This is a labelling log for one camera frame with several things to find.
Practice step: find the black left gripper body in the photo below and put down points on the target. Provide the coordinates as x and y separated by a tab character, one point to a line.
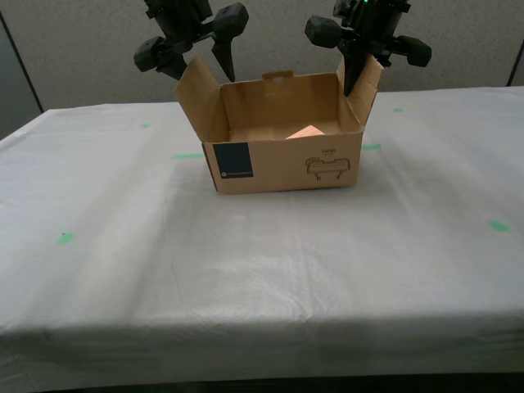
184	18

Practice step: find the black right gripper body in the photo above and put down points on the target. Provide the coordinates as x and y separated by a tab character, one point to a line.
372	24

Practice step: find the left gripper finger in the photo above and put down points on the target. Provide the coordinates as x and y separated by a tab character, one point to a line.
151	55
231	22

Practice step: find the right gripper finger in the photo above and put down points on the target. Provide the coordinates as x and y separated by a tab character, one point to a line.
415	51
323	32

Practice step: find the light wooden block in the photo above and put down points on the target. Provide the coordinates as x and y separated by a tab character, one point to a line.
305	133

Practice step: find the brown cardboard box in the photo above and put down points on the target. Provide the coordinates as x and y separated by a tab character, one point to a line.
286	172

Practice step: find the black partition trim strip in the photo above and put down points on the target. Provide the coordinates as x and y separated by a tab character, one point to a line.
516	61
20	61

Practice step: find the white plastic table cover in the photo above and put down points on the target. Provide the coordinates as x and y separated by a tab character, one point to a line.
262	266

